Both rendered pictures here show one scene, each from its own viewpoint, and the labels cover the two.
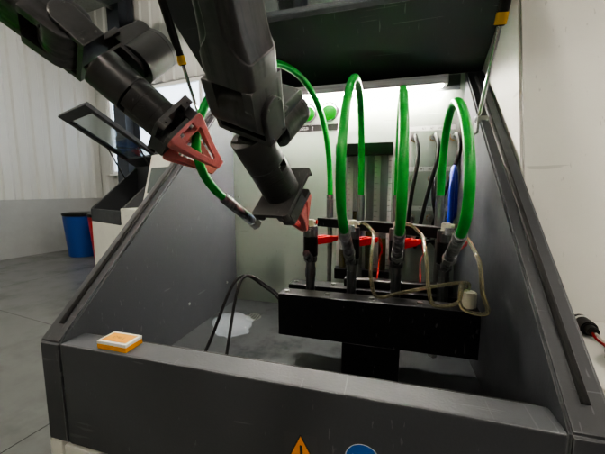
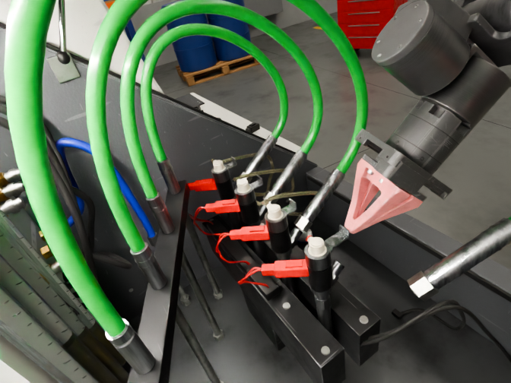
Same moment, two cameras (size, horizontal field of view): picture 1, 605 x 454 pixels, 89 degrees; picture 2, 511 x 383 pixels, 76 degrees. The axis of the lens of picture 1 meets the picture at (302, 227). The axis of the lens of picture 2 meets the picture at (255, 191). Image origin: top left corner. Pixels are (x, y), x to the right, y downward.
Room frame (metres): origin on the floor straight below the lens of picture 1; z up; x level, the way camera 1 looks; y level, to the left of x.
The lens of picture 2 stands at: (0.79, 0.14, 1.37)
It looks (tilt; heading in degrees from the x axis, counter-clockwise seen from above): 36 degrees down; 230
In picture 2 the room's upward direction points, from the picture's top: 13 degrees counter-clockwise
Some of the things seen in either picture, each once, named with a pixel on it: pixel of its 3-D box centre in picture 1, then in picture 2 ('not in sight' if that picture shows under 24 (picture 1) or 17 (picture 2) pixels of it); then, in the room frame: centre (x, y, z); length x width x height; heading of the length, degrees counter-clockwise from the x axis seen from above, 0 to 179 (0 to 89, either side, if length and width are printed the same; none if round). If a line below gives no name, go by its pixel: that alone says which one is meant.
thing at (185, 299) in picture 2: not in sight; (171, 271); (0.65, -0.31, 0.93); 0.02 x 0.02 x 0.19; 74
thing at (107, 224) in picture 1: (142, 204); not in sight; (3.52, 1.82, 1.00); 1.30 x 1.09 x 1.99; 53
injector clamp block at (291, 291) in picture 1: (371, 331); (279, 289); (0.56, -0.13, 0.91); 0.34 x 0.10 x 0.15; 74
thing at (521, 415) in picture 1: (264, 427); (430, 271); (0.36, 0.05, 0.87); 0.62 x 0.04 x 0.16; 74
